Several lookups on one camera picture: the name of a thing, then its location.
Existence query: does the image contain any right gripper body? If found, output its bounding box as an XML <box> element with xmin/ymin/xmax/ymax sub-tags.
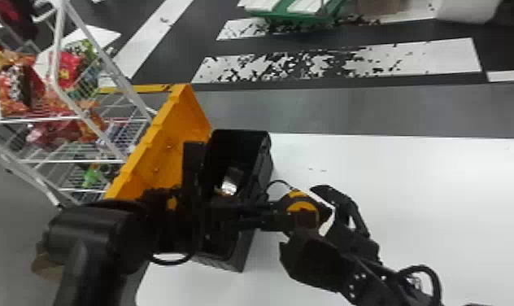
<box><xmin>331</xmin><ymin>228</ymin><xmax>383</xmax><ymax>277</ymax></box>

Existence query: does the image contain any black cable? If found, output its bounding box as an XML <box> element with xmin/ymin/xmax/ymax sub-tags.
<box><xmin>147</xmin><ymin>251</ymin><xmax>195</xmax><ymax>267</ymax></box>
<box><xmin>399</xmin><ymin>264</ymin><xmax>445</xmax><ymax>306</ymax></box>

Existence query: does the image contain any green snack packet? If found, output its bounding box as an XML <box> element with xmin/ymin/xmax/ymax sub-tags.
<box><xmin>82</xmin><ymin>165</ymin><xmax>107</xmax><ymax>190</ymax></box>

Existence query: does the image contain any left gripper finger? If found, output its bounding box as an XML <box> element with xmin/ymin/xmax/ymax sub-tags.
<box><xmin>238</xmin><ymin>215</ymin><xmax>293</xmax><ymax>234</ymax></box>
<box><xmin>235</xmin><ymin>202</ymin><xmax>286</xmax><ymax>216</ymax></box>

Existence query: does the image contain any black yellow tape measure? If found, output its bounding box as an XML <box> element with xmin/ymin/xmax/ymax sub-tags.
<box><xmin>281</xmin><ymin>189</ymin><xmax>332</xmax><ymax>231</ymax></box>

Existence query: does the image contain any black tool box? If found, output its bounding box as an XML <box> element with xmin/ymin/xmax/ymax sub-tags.
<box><xmin>104</xmin><ymin>83</ymin><xmax>276</xmax><ymax>273</ymax></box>

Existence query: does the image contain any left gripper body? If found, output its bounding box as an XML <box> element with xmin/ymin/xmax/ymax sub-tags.
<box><xmin>197</xmin><ymin>193</ymin><xmax>242</xmax><ymax>243</ymax></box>

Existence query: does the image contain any green basket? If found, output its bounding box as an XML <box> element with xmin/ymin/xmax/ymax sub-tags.
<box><xmin>249</xmin><ymin>0</ymin><xmax>353</xmax><ymax>28</ymax></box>

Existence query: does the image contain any red snack packet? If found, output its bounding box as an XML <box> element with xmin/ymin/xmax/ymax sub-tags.
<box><xmin>57</xmin><ymin>50</ymin><xmax>86</xmax><ymax>90</ymax></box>
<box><xmin>0</xmin><ymin>55</ymin><xmax>46</xmax><ymax>119</ymax></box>

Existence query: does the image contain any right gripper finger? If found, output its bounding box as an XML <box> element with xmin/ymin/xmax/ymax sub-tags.
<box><xmin>334</xmin><ymin>203</ymin><xmax>372</xmax><ymax>246</ymax></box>
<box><xmin>309</xmin><ymin>184</ymin><xmax>357</xmax><ymax>216</ymax></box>

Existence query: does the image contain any white wire rack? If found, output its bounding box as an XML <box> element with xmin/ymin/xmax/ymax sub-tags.
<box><xmin>0</xmin><ymin>0</ymin><xmax>159</xmax><ymax>208</ymax></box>

